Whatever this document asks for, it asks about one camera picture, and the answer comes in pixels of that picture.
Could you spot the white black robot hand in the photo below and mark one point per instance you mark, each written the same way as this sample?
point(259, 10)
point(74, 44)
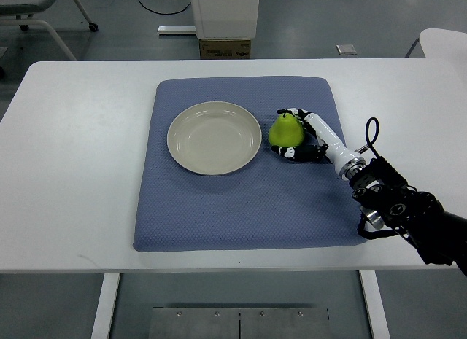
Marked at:
point(321, 141)

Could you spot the green pear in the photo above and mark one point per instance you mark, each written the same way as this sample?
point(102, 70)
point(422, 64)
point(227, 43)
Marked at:
point(287, 131)

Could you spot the small grey floor plate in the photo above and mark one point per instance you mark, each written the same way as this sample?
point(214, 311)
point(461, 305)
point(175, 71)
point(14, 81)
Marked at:
point(346, 49)

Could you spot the beige round plate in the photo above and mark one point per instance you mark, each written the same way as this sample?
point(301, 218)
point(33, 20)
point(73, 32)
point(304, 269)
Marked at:
point(214, 138)

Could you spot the blue textured mat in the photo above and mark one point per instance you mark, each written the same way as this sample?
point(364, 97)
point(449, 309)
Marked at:
point(271, 203)

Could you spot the cardboard box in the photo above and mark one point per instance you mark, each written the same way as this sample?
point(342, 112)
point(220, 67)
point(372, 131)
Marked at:
point(225, 49)

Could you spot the right white table leg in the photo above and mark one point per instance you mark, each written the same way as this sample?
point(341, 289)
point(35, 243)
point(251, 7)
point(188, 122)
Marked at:
point(374, 305)

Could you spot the white table leg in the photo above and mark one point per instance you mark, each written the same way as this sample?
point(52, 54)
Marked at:
point(106, 306)
point(374, 305)

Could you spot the white chair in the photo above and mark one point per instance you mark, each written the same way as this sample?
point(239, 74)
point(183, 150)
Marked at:
point(441, 43)

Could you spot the left white table leg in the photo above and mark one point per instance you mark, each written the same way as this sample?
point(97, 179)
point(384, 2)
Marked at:
point(106, 306)

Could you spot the white pedestal column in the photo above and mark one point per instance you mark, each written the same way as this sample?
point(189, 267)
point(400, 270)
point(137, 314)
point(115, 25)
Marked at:
point(225, 19)

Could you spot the silver floor rail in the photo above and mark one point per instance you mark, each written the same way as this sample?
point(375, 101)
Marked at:
point(176, 30)

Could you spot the white rolling cart frame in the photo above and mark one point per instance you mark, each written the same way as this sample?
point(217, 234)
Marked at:
point(21, 13)

